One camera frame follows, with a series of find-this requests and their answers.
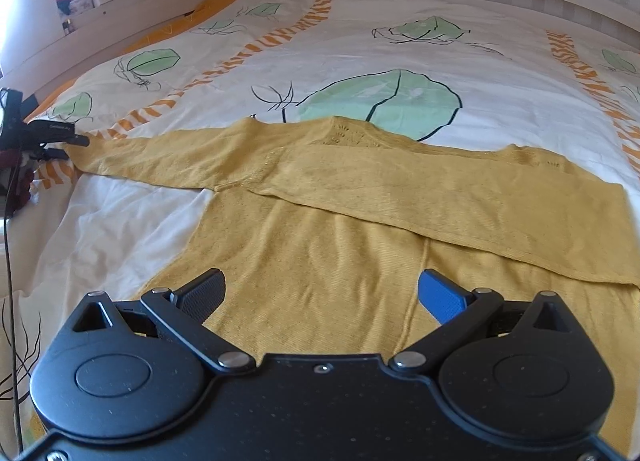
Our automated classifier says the orange bed sheet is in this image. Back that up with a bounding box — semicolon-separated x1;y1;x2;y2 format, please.
27;0;247;118

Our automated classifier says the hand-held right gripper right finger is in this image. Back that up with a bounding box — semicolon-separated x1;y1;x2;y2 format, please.
389;268;577;374

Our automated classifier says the black cable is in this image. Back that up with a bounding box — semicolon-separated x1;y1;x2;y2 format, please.
0;154;27;454

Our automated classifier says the yellow knit sweater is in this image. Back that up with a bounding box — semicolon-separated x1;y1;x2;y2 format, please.
64;116;640;373

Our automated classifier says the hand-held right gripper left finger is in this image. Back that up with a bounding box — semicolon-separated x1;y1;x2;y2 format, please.
71;268;253;373

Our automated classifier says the leaf printed white duvet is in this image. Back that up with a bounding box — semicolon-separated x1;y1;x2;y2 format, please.
0;0;640;461

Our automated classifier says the dark red cloth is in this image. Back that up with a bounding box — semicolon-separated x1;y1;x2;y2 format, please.
0;150;35;214

